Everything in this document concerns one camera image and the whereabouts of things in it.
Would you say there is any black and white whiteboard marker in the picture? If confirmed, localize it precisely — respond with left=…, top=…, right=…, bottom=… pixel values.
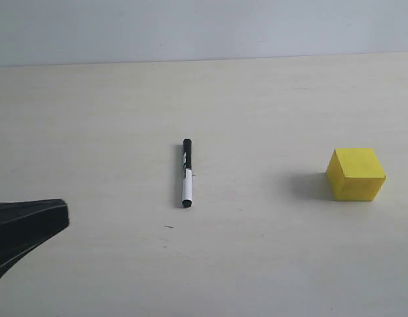
left=182, top=139, right=193, bottom=208

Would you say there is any yellow foam cube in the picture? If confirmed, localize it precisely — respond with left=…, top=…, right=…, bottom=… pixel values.
left=326, top=148, right=387, bottom=201

